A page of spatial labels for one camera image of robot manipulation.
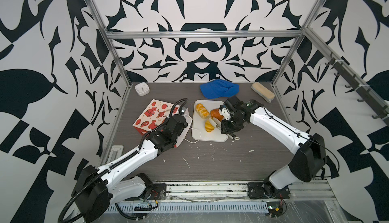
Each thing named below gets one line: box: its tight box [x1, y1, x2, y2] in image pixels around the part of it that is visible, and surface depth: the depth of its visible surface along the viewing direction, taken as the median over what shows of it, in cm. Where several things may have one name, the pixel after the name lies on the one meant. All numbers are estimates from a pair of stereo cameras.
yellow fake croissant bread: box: [195, 103, 210, 120], surface depth 101 cm
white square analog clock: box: [134, 82, 150, 97], surface depth 114 cm
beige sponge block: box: [251, 81, 276, 103], surface depth 114 cm
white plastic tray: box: [191, 99, 228, 142], surface depth 96 cm
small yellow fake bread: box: [204, 118, 215, 133], surface depth 95 cm
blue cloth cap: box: [200, 79, 240, 99], surface depth 114 cm
